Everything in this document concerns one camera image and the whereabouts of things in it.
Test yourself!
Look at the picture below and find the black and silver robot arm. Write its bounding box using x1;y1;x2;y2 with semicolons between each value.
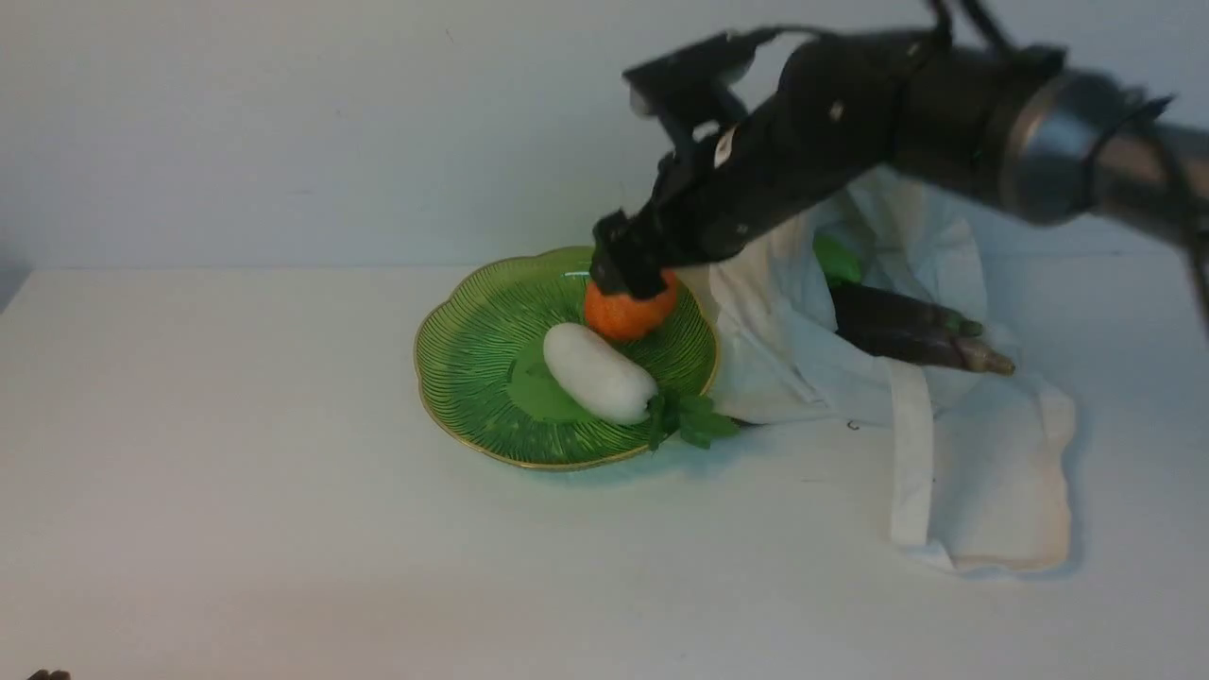
588;25;1207;304

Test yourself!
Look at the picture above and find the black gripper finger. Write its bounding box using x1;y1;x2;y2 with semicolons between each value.
588;212;630;296

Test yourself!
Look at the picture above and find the white cloth tote bag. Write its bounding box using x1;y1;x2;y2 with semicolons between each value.
687;169;1077;574

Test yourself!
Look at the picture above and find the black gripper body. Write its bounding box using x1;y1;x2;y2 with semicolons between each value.
619;33;922;267

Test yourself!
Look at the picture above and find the purple toy eggplant upper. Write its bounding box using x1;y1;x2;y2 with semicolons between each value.
829;282;984;338

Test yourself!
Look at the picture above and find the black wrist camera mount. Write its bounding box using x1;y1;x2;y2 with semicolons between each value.
621;25;832;155

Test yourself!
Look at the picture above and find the purple toy eggplant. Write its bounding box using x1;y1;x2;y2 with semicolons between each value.
838;327;1016;376
829;282;984;338

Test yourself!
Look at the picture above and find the green glass plate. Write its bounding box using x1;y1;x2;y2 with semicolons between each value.
413;246;737;469

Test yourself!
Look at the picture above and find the green toy pepper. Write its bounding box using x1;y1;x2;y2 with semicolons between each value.
812;234;863;288

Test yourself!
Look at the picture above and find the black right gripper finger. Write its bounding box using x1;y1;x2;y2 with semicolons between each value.
623;250;676;301

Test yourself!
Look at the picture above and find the purple toy eggplant lower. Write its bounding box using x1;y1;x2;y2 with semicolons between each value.
838;327;1016;376

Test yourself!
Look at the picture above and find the orange toy pumpkin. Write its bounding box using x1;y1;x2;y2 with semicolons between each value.
584;270;679;342

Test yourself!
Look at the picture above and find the white toy radish with leaves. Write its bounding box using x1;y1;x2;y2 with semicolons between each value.
540;323;740;451

